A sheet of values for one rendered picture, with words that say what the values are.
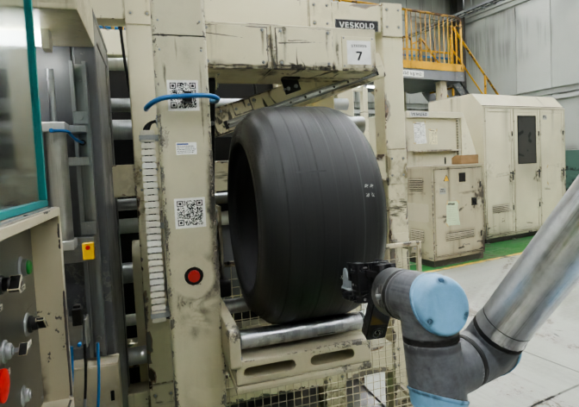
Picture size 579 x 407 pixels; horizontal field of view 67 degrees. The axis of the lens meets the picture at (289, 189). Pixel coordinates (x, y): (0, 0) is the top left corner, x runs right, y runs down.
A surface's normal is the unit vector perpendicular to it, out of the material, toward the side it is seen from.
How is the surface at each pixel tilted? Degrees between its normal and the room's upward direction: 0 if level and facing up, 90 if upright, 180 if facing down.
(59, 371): 90
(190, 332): 90
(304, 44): 90
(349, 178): 71
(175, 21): 90
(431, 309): 78
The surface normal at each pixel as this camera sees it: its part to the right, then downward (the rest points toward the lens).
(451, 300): 0.28, -0.18
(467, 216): 0.45, 0.03
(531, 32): -0.89, 0.07
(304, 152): 0.22, -0.50
